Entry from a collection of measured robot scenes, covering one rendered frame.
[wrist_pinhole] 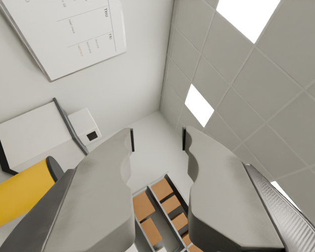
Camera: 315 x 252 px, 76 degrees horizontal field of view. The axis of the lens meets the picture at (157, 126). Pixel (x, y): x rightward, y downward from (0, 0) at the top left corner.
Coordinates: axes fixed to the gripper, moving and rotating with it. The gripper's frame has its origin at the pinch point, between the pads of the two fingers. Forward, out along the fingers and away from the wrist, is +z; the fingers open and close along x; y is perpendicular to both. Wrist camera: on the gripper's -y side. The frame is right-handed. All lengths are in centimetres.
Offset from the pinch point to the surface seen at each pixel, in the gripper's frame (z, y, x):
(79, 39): 240, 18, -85
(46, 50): 223, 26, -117
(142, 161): 340, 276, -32
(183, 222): 215, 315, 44
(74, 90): 272, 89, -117
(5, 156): 191, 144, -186
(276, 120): 176, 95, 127
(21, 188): 119, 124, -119
